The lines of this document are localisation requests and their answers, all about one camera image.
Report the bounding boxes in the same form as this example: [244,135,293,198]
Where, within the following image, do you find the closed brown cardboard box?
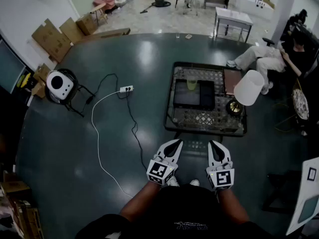
[75,13,98,36]

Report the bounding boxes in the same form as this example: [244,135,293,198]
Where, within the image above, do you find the white shade brass lamp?
[225,69,265,117]

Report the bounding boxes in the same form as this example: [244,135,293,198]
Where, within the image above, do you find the white box with printed tag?
[286,157,319,237]

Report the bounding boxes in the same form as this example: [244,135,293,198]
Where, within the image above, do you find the pink cloth heap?
[92,0,116,11]

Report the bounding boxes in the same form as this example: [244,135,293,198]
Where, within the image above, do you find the yellow round object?
[16,73,31,88]

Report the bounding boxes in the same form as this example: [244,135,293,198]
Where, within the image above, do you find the long black cable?
[124,90,149,171]

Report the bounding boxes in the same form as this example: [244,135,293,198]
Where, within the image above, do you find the person's black shirt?
[74,184,275,239]

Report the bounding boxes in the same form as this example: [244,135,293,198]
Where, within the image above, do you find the round patterned gold side table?
[274,78,310,134]

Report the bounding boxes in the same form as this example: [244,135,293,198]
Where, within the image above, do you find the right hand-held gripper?
[205,140,235,192]

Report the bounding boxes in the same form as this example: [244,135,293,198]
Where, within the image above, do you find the round dark green rug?
[14,32,319,239]

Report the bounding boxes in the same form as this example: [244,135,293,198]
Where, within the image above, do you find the small wooden stool table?
[90,2,109,26]

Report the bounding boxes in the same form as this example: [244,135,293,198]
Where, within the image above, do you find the brown book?
[223,69,243,96]

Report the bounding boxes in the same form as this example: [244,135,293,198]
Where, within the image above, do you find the white low cabinet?
[235,0,275,21]

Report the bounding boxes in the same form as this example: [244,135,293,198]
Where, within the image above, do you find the black metal chair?
[44,68,96,118]

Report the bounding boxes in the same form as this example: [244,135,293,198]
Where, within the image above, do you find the person's left forearm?
[119,180,160,223]

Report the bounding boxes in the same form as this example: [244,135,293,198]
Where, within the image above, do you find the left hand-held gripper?
[146,138,184,186]

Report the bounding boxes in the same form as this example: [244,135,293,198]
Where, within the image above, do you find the white cable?
[91,90,134,199]

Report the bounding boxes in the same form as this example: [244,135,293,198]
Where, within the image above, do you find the white metal-legged table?
[214,6,254,43]

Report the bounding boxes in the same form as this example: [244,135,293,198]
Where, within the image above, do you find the long cardboard plank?
[84,27,131,41]

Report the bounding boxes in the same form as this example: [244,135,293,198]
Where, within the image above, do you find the large flat cardboard sheet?
[31,18,73,63]

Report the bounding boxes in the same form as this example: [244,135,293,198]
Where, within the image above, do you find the black metal mesh table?
[163,61,248,137]

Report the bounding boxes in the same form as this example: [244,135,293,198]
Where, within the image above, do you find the black cable with adapter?
[84,73,121,106]

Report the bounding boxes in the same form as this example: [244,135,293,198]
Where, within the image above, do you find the folded flat cardboard sheet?
[59,16,86,45]

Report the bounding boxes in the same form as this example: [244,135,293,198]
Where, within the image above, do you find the small brown cardboard box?
[0,171,31,197]

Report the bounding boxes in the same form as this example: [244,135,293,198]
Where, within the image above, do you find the small open cardboard boxes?
[30,63,52,100]

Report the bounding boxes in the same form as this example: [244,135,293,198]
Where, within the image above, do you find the black vacuum with hose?
[140,0,171,14]

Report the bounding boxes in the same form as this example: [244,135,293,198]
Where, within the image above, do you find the glass of green liquid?
[186,76,198,92]

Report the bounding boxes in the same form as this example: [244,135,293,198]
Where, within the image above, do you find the person's right forearm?
[216,188,250,225]

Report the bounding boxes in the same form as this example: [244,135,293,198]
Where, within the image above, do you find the white rounded speaker device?
[46,70,75,101]

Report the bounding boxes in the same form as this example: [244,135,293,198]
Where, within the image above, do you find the dark square tray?
[172,79,216,111]

